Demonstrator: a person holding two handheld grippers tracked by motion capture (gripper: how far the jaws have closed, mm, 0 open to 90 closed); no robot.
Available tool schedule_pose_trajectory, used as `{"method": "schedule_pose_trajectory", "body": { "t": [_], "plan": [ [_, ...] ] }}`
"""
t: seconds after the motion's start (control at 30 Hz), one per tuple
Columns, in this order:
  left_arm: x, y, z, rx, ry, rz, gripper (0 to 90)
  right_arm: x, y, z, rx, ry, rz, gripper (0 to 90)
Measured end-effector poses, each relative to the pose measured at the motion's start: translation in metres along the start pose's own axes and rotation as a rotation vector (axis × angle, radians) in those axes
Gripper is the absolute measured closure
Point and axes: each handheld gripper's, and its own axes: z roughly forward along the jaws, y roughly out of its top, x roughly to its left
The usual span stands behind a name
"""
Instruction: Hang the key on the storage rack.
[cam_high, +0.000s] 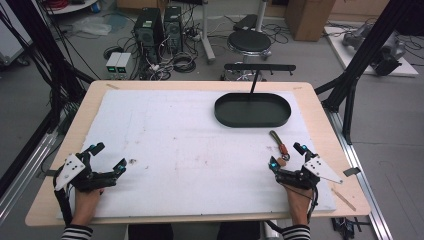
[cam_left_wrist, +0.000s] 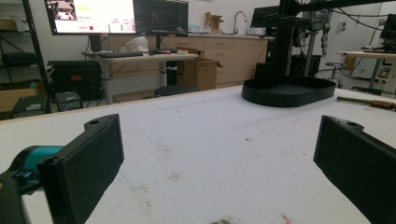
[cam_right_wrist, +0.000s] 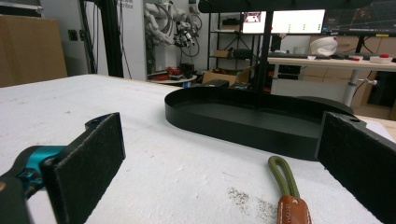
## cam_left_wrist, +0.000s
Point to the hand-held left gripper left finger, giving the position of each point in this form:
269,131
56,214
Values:
81,174

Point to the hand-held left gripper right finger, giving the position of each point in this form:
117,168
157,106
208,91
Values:
361,161

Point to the green and brown stick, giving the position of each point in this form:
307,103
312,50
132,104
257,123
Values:
367,102

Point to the small black device box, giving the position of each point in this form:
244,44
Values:
67,101

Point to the metal stool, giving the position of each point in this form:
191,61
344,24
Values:
334,73

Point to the black equipment case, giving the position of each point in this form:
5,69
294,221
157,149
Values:
76,77

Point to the flat cardboard box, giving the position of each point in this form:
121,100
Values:
18,96

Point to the wooden side table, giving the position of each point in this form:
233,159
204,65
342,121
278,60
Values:
370,62

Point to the black oval tray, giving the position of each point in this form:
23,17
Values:
288,91

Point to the black metal shelf rack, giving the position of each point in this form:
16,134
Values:
34,56

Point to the black keyboard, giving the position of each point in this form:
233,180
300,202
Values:
124,54

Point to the wooden standing desk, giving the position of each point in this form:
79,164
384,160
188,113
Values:
146,59

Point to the white crumpled cloth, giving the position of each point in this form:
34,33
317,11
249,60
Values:
138,44

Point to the brown cardboard box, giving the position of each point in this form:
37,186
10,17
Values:
199,73

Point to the bright computer monitor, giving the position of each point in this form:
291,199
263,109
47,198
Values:
93,15

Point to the wooden cabinet counter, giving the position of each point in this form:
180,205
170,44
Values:
239,56

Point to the dark computer monitor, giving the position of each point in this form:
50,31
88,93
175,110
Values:
161,17

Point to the metal sink faucet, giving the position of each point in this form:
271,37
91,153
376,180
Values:
239,20

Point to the open small cardboard box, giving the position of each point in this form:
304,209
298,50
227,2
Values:
213,22

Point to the black metal frame stand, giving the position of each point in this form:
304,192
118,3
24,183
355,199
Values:
285,40

